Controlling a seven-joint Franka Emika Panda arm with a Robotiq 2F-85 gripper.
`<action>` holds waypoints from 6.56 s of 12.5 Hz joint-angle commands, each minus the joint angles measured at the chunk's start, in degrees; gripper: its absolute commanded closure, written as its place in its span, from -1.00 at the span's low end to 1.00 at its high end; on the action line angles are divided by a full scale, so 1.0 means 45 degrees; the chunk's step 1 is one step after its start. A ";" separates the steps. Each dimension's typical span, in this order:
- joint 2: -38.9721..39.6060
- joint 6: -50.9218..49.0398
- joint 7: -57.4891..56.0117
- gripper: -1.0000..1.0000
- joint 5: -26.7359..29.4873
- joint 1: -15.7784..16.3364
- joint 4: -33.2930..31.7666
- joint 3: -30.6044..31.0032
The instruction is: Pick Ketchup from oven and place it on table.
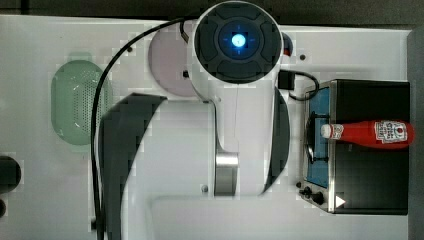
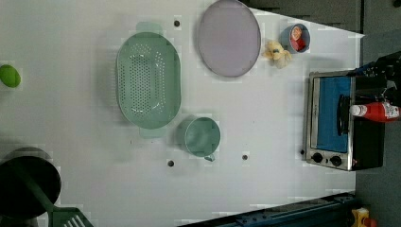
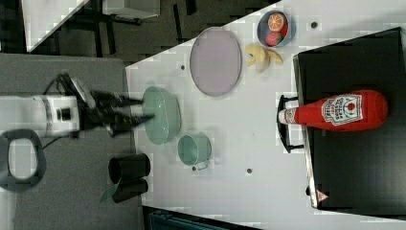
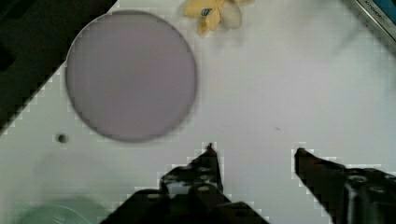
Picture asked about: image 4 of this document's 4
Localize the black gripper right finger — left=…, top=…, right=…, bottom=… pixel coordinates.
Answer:
left=294, top=147, right=396, bottom=224

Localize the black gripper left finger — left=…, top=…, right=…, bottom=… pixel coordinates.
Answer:
left=100, top=144, right=269, bottom=224

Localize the lilac round plate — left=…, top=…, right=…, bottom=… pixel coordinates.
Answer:
left=64, top=10, right=199, bottom=143

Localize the green perforated colander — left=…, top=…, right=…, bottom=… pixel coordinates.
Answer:
left=9, top=198, right=108, bottom=224

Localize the yellow plush banana toy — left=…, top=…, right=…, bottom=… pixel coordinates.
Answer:
left=183, top=0, right=253, bottom=35

